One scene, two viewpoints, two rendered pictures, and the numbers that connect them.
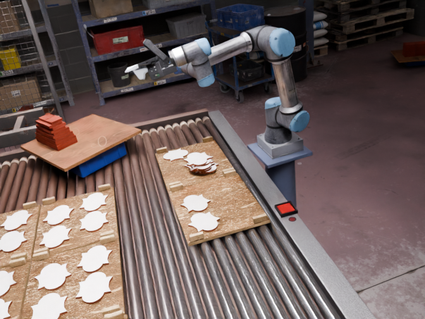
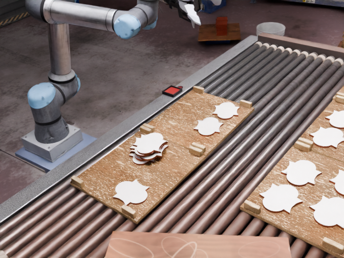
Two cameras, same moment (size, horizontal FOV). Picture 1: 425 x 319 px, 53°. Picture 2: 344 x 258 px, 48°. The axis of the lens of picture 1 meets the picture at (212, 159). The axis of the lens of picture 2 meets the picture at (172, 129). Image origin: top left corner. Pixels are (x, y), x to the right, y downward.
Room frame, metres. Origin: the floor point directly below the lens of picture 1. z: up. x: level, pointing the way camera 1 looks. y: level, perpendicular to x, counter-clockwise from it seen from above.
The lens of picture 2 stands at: (2.55, 1.12, 1.93)
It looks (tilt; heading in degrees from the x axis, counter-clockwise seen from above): 35 degrees down; 233
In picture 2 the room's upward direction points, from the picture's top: 6 degrees counter-clockwise
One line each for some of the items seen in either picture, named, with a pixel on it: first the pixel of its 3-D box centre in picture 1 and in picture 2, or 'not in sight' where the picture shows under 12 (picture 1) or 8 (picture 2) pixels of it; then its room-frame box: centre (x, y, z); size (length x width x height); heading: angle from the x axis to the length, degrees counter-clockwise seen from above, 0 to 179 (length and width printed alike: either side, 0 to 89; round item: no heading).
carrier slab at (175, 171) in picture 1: (193, 163); (139, 170); (1.97, 0.10, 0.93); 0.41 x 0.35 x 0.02; 11
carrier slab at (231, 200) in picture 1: (215, 206); (198, 119); (1.56, 0.02, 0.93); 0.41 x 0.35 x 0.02; 12
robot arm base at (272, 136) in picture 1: (277, 130); (49, 124); (2.10, -0.38, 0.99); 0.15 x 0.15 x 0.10
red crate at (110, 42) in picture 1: (117, 37); not in sight; (6.02, 1.04, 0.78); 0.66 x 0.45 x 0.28; 105
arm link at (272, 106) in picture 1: (277, 111); (44, 101); (2.09, -0.38, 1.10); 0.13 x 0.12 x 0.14; 28
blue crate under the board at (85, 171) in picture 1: (88, 151); not in sight; (2.21, 0.69, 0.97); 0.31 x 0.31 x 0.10; 43
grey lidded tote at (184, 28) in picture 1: (186, 25); not in sight; (6.25, 0.09, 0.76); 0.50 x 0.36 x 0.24; 111
